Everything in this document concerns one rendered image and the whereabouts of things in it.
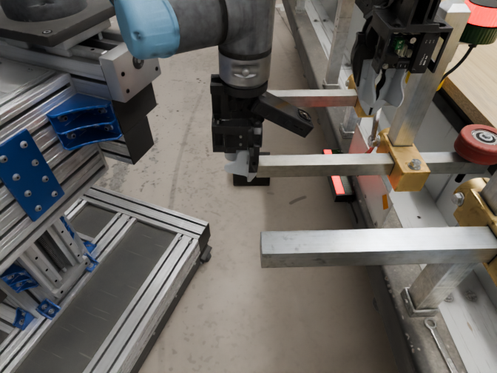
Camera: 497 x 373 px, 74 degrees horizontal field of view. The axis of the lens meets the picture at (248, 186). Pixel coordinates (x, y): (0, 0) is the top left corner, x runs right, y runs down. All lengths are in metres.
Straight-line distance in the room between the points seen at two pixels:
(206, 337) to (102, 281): 0.43
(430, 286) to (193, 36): 0.49
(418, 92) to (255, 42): 0.30
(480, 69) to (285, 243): 0.74
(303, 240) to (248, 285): 1.06
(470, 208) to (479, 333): 0.37
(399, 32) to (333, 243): 0.24
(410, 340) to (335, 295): 0.82
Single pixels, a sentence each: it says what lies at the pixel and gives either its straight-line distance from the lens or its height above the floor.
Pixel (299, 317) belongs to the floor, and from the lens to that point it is 1.38.
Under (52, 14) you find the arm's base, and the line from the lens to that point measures 0.78.
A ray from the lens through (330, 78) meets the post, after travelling 1.15.
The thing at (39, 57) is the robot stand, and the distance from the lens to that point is 0.83.
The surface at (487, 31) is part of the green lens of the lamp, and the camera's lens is 0.61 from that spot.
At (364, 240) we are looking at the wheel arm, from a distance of 0.39.
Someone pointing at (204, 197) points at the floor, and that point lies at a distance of 1.72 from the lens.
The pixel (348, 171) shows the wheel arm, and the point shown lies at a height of 0.84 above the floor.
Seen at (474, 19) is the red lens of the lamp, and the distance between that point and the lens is 0.60.
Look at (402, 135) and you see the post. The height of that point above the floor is 0.89.
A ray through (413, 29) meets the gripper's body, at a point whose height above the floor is 1.13.
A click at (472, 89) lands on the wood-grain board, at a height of 0.90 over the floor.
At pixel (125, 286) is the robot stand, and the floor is 0.21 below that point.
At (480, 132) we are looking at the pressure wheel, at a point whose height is 0.90.
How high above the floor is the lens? 1.26
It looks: 46 degrees down
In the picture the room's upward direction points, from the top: straight up
